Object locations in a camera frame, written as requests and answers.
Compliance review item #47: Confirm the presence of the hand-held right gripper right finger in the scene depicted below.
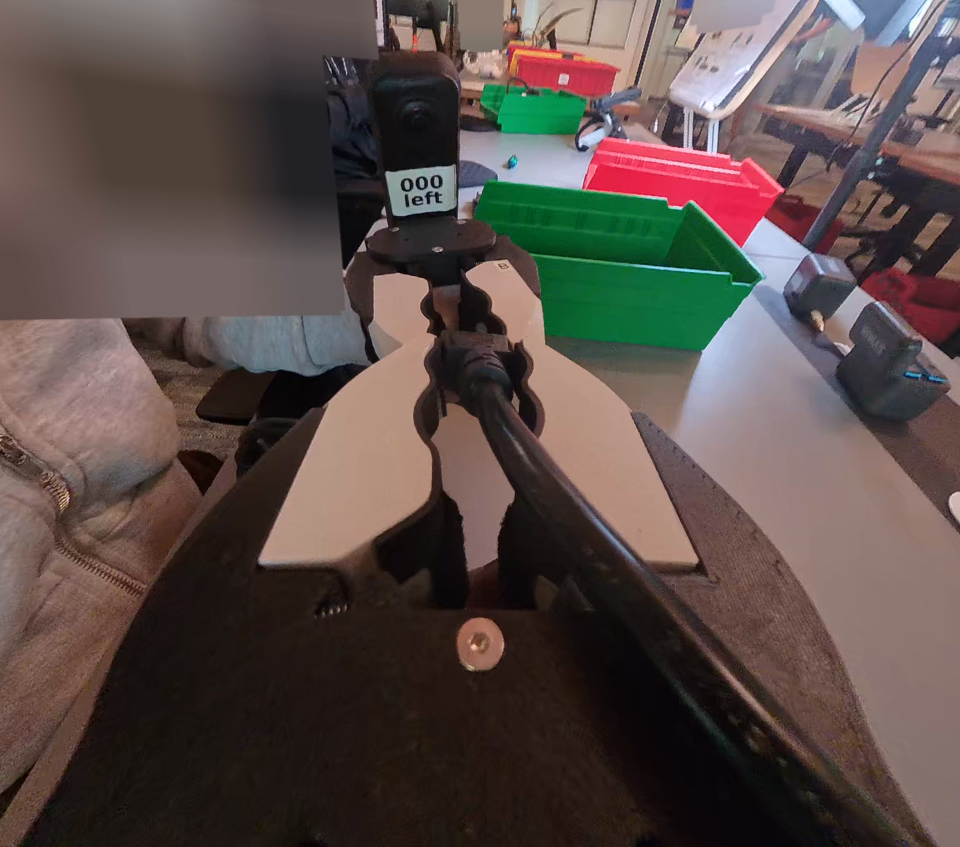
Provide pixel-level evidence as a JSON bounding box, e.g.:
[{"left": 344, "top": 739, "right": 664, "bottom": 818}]
[{"left": 519, "top": 339, "right": 704, "bottom": 572}]

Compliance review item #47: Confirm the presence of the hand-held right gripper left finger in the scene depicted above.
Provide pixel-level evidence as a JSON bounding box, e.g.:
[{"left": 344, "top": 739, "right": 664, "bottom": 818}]
[{"left": 257, "top": 334, "right": 470, "bottom": 610}]

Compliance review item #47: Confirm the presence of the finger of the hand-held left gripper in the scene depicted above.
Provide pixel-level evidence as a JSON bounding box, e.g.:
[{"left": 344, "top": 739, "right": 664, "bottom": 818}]
[
  {"left": 461, "top": 258, "right": 546, "bottom": 349},
  {"left": 371, "top": 275, "right": 445, "bottom": 361}
]

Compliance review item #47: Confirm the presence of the black power strip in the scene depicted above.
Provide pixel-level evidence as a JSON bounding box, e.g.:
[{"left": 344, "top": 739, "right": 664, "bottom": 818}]
[{"left": 437, "top": 326, "right": 916, "bottom": 847}]

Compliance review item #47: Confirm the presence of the grey power adapter block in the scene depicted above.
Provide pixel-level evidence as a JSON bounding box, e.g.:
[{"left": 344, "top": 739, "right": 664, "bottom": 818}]
[{"left": 834, "top": 301, "right": 952, "bottom": 424}]

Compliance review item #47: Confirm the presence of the green plastic bin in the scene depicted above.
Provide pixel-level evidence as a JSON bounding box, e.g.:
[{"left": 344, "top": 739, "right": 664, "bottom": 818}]
[
  {"left": 478, "top": 82, "right": 590, "bottom": 137},
  {"left": 472, "top": 179, "right": 766, "bottom": 353}
]

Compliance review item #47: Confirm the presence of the red plastic bin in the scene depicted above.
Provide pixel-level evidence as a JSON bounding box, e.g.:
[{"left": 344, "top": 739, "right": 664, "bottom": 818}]
[
  {"left": 582, "top": 136, "right": 786, "bottom": 250},
  {"left": 506, "top": 40, "right": 622, "bottom": 100},
  {"left": 862, "top": 268, "right": 960, "bottom": 342}
]

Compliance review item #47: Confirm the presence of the white and grey handheld tool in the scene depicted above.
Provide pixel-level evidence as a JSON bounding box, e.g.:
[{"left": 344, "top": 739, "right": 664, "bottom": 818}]
[{"left": 573, "top": 85, "right": 645, "bottom": 152}]

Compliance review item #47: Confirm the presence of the dark grey battery case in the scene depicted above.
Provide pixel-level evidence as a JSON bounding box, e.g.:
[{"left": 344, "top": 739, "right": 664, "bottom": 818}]
[{"left": 782, "top": 252, "right": 858, "bottom": 325}]

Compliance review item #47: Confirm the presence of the grey zip hoodie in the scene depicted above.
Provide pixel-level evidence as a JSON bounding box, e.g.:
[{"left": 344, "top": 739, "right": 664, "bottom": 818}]
[{"left": 0, "top": 318, "right": 204, "bottom": 796}]

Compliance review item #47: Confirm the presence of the white poster board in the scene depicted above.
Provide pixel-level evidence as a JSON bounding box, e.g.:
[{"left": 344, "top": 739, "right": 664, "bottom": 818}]
[{"left": 666, "top": 0, "right": 822, "bottom": 115}]

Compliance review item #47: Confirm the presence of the wooden workbench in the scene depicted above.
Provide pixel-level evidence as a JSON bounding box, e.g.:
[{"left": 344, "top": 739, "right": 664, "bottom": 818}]
[{"left": 750, "top": 100, "right": 960, "bottom": 188}]

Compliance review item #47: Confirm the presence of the black tripod stand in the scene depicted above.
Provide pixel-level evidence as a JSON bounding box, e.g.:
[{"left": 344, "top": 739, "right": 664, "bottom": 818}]
[{"left": 801, "top": 0, "right": 960, "bottom": 256}]

